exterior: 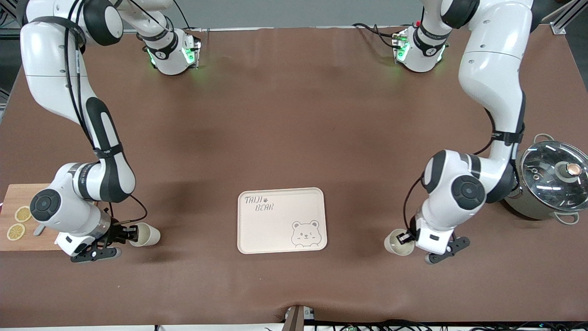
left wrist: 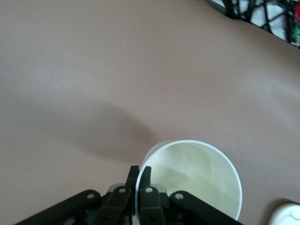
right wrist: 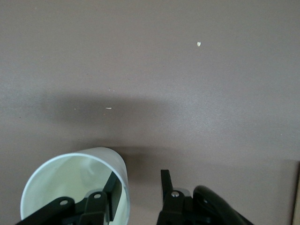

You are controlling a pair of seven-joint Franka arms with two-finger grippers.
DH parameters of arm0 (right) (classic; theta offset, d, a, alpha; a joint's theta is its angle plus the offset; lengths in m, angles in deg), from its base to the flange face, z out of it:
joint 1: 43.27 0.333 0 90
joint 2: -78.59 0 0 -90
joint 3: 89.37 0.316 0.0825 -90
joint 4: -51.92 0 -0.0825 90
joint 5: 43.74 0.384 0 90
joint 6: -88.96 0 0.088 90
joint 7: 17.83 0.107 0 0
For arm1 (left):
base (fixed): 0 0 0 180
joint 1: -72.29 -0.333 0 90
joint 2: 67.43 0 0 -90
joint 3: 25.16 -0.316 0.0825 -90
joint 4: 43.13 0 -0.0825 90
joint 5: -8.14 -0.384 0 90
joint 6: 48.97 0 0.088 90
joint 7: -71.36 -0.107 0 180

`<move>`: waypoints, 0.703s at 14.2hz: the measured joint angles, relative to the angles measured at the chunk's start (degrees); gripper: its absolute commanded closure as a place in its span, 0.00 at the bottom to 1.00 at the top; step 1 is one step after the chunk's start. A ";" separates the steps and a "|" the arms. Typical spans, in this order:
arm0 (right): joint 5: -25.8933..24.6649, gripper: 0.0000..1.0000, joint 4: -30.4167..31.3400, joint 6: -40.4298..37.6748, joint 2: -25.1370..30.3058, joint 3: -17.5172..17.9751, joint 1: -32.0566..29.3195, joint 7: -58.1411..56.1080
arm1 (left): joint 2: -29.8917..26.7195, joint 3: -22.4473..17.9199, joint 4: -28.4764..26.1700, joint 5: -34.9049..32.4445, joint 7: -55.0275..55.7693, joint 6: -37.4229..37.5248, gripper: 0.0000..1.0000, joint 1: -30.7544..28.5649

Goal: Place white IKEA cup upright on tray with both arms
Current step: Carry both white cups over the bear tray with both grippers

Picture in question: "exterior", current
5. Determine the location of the brown table mat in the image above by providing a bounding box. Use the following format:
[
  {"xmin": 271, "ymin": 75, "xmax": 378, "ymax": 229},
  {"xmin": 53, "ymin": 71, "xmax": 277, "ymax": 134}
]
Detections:
[{"xmin": 0, "ymin": 25, "xmax": 588, "ymax": 328}]

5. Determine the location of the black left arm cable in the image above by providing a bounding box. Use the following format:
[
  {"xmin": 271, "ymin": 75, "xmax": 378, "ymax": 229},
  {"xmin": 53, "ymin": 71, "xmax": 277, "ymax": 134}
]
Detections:
[{"xmin": 403, "ymin": 90, "xmax": 526, "ymax": 235}]

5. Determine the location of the black right base cable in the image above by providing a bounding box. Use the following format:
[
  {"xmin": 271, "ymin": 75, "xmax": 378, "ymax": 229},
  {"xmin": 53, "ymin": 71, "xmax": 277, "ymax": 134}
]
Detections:
[{"xmin": 171, "ymin": 0, "xmax": 192, "ymax": 30}]

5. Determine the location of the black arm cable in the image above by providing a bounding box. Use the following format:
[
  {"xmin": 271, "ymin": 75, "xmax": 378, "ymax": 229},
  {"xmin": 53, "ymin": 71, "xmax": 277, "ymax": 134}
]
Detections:
[
  {"xmin": 64, "ymin": 0, "xmax": 148, "ymax": 230},
  {"xmin": 403, "ymin": 90, "xmax": 526, "ymax": 235}
]

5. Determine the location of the cream tray with bear print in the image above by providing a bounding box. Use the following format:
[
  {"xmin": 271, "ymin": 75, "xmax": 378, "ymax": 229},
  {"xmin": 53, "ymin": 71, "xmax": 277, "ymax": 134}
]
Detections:
[{"xmin": 237, "ymin": 187, "xmax": 328, "ymax": 255}]

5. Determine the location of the black left base cable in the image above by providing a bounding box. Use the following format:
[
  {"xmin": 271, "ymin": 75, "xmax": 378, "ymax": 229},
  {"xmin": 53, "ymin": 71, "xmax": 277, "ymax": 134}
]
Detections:
[{"xmin": 352, "ymin": 22, "xmax": 401, "ymax": 49}]

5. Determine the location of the brown wooden post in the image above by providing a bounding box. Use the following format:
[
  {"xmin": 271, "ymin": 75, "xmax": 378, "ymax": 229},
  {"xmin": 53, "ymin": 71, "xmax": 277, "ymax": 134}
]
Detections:
[{"xmin": 284, "ymin": 305, "xmax": 306, "ymax": 331}]

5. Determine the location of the aluminium frame profile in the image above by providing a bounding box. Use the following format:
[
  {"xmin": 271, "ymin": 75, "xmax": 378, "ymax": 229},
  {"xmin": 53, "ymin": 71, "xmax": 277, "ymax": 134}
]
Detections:
[
  {"xmin": 541, "ymin": 0, "xmax": 588, "ymax": 35},
  {"xmin": 0, "ymin": 0, "xmax": 28, "ymax": 38}
]

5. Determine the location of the glass pot lid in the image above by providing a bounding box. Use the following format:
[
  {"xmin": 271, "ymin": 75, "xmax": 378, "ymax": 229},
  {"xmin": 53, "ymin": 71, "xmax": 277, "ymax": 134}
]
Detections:
[{"xmin": 519, "ymin": 140, "xmax": 588, "ymax": 212}]

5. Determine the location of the black base cable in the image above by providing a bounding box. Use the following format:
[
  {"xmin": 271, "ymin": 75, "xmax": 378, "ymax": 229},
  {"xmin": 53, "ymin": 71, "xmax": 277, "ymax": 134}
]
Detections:
[
  {"xmin": 171, "ymin": 0, "xmax": 192, "ymax": 30},
  {"xmin": 352, "ymin": 22, "xmax": 401, "ymax": 49}
]

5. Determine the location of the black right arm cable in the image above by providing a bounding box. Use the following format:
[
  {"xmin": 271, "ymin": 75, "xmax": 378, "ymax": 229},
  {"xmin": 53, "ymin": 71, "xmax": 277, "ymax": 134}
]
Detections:
[{"xmin": 64, "ymin": 0, "xmax": 148, "ymax": 230}]

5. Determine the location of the white plastic cup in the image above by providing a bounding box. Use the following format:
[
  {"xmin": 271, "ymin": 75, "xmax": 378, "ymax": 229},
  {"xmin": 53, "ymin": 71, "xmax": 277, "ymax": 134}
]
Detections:
[
  {"xmin": 129, "ymin": 222, "xmax": 161, "ymax": 248},
  {"xmin": 384, "ymin": 228, "xmax": 415, "ymax": 257}
]

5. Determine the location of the bamboo cutting board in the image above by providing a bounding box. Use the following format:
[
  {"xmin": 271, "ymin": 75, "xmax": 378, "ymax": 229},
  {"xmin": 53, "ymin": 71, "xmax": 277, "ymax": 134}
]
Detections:
[{"xmin": 0, "ymin": 184, "xmax": 99, "ymax": 252}]

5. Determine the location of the grey-green cooking pot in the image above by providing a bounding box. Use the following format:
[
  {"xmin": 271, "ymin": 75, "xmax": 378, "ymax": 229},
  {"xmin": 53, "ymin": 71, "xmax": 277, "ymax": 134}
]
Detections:
[{"xmin": 503, "ymin": 133, "xmax": 588, "ymax": 226}]

